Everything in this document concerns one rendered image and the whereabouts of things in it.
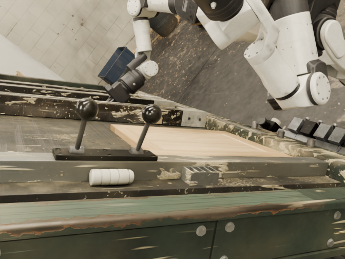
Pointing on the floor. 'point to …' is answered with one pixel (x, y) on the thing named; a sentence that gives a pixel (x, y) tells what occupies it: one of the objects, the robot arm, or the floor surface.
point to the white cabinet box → (21, 62)
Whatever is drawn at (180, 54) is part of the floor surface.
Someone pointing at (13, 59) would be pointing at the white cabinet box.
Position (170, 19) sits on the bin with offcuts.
